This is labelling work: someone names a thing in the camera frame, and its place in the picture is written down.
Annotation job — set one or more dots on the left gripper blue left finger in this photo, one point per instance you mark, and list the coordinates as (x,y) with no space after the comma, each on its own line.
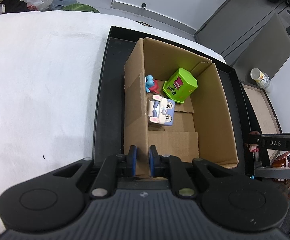
(114,167)

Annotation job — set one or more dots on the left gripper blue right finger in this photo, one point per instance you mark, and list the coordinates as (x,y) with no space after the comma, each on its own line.
(171,168)

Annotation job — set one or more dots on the white purple cube toy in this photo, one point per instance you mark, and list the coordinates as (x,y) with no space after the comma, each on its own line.
(161,111)

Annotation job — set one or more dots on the brown cardboard box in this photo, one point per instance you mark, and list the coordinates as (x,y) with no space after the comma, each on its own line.
(202,125)

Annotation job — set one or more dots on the green hexagonal box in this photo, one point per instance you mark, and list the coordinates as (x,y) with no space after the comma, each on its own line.
(180,85)

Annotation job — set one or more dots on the blue red figurine keychain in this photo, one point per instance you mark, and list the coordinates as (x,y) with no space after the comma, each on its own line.
(151,85)

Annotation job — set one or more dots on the black shallow tray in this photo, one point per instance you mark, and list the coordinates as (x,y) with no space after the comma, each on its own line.
(109,115)

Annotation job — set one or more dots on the stacked paper cups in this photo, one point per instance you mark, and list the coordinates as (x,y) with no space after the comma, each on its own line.
(261,79)

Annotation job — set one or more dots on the grey door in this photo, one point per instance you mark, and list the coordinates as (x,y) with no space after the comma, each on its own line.
(234,26)

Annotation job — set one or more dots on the white table cloth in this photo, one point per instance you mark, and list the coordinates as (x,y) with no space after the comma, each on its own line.
(50,63)

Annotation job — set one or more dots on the dark floor mat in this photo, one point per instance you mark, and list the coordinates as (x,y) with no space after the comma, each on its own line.
(143,23)

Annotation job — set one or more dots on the green cartoon cushion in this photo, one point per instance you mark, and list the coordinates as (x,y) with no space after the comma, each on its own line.
(80,7)

